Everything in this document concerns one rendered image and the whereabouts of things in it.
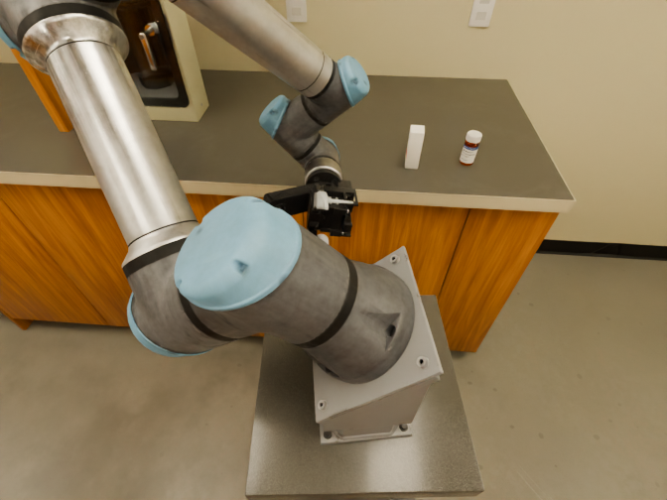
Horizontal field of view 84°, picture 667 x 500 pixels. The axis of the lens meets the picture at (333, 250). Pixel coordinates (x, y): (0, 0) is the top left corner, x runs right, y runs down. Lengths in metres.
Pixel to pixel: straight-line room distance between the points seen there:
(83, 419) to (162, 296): 1.46
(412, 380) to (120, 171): 0.40
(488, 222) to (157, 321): 0.88
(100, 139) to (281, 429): 0.45
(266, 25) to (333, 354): 0.45
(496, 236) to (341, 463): 0.77
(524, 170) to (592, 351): 1.14
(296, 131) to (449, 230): 0.55
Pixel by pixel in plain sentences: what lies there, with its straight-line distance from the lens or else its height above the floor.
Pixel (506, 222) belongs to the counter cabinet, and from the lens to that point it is 1.11.
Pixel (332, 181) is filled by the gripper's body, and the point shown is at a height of 1.09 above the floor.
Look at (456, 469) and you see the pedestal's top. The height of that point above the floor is 0.94.
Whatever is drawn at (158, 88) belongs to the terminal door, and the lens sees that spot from 1.28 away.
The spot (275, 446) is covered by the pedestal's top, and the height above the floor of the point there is 0.94.
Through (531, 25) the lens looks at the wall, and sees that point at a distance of 1.63.
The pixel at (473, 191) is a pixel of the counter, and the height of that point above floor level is 0.94.
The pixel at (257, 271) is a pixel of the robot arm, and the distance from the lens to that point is 0.32.
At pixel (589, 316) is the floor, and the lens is 2.17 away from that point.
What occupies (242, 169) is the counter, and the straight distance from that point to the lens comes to 1.04.
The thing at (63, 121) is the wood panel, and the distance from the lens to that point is 1.40.
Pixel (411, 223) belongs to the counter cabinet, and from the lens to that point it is 1.06.
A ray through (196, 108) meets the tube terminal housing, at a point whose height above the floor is 0.98.
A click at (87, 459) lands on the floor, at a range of 1.80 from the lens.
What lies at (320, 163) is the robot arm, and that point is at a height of 1.11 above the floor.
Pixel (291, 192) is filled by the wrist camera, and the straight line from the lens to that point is 0.66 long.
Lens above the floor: 1.52
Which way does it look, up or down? 47 degrees down
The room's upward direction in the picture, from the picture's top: straight up
